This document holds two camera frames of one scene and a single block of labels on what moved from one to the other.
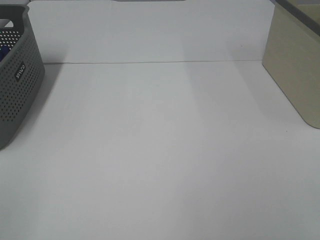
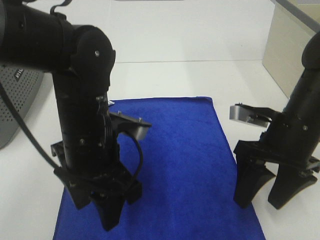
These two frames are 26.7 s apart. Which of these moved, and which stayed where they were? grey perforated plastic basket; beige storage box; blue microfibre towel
Moved: blue microfibre towel
Stayed: beige storage box; grey perforated plastic basket
